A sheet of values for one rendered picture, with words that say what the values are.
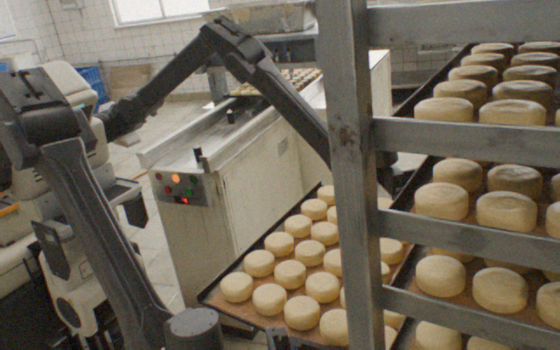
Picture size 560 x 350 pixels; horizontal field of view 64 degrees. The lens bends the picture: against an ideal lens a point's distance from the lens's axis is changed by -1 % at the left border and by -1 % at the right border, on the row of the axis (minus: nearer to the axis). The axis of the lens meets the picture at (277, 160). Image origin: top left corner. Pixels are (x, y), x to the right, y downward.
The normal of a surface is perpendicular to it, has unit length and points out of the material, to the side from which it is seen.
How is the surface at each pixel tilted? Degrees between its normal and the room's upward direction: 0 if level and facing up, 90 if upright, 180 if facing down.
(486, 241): 90
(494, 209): 0
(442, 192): 0
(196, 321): 10
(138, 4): 90
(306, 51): 90
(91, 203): 54
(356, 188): 90
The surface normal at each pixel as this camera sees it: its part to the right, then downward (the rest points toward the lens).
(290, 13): -0.32, 0.76
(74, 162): 0.59, -0.45
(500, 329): -0.54, 0.40
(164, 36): -0.30, 0.41
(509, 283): -0.14, -0.91
